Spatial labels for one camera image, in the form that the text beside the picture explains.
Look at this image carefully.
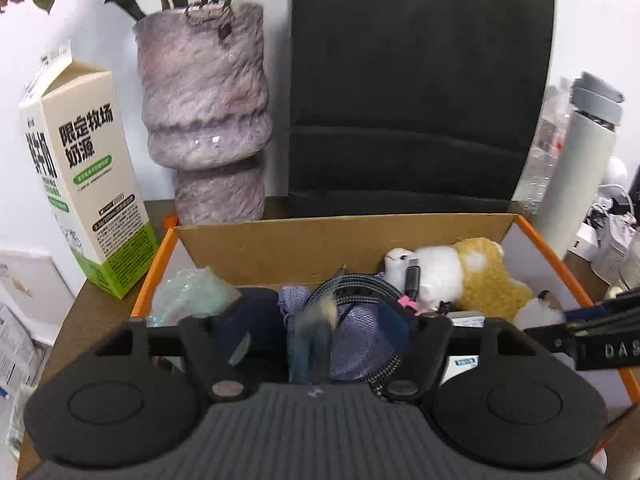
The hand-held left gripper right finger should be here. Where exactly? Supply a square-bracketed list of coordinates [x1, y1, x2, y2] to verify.
[373, 303, 534, 404]

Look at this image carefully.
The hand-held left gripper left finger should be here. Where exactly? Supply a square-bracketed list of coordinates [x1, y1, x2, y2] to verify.
[106, 310, 254, 403]

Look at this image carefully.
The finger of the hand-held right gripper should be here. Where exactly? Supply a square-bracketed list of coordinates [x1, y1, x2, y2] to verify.
[521, 311, 640, 353]
[563, 287, 640, 322]

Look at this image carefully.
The purple drawstring pouch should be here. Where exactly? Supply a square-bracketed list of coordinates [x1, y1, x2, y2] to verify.
[277, 284, 402, 382]

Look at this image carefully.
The black zipper pouch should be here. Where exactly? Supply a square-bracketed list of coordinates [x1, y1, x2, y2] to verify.
[220, 287, 292, 382]

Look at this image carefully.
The black USB cable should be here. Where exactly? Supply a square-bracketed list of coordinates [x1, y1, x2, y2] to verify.
[300, 255, 427, 394]

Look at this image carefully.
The iridescent plastic bag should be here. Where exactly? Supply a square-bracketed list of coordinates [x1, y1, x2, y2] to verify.
[149, 266, 244, 322]

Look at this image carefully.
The translucent cotton swab box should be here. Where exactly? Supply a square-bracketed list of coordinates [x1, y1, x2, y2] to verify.
[440, 310, 489, 387]

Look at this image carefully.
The yellow white plush hamster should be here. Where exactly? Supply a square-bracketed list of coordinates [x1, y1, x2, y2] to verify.
[384, 237, 569, 329]

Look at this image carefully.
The red cardboard box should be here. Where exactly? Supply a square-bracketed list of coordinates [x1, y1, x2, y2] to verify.
[131, 212, 640, 461]

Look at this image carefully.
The white round mesh device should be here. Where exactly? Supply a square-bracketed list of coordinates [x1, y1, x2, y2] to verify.
[598, 154, 629, 193]

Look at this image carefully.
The white thermos bottle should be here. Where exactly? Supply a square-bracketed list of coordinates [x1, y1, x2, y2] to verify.
[532, 72, 626, 262]

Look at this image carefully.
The clear water bottle red label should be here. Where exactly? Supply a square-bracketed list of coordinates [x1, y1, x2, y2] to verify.
[515, 77, 574, 216]

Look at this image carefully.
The white green milk carton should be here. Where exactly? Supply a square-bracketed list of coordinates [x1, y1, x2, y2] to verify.
[18, 42, 160, 301]

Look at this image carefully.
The purple grey ceramic vase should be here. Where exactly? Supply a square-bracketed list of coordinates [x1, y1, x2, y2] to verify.
[132, 2, 274, 226]

